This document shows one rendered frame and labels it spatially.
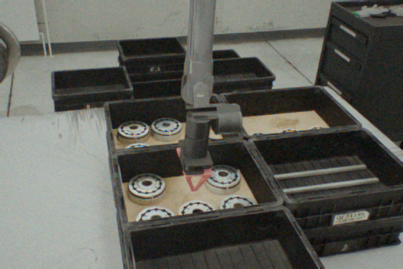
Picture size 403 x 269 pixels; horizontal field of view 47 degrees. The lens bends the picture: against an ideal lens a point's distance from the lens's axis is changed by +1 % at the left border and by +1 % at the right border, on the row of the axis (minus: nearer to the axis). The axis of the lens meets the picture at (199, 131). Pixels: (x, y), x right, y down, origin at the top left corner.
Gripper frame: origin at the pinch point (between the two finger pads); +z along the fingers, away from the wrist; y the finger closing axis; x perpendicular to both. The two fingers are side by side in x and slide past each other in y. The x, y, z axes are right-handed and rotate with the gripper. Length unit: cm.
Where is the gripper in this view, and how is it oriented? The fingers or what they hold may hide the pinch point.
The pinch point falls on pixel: (191, 180)
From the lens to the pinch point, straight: 114.4
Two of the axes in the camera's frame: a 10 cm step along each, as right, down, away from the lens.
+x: -9.7, 0.5, -2.3
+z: -1.0, 8.1, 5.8
